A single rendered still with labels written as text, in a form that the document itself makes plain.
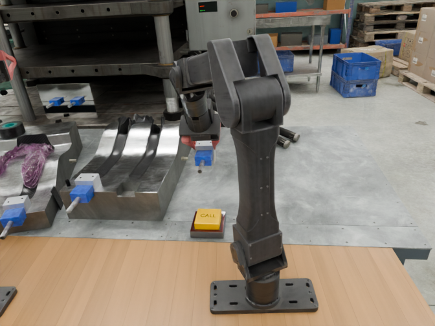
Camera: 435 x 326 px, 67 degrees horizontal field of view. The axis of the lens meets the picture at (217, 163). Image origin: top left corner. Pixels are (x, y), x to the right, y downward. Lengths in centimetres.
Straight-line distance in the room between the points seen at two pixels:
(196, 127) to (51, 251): 45
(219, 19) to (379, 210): 102
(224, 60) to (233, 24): 107
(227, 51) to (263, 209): 25
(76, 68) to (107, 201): 94
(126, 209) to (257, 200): 45
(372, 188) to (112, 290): 73
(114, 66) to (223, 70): 120
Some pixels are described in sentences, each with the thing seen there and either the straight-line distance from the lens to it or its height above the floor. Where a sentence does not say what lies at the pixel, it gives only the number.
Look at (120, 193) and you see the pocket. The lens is 89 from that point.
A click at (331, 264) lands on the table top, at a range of 76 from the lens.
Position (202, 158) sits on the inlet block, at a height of 94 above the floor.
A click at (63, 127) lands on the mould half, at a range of 131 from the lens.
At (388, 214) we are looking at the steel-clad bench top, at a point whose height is 80.
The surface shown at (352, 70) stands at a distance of 437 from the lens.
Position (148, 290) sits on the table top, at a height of 80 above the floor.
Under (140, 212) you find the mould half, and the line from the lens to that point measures 88.
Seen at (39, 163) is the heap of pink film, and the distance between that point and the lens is 109.
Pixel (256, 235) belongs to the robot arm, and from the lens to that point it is 56.
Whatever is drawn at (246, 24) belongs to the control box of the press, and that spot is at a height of 117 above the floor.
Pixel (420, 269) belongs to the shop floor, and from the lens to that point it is 203.
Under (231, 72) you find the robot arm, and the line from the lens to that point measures 46.
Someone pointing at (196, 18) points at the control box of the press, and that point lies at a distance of 155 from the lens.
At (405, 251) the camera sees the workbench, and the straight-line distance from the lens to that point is 86.
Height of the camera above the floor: 133
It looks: 29 degrees down
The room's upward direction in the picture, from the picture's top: 4 degrees counter-clockwise
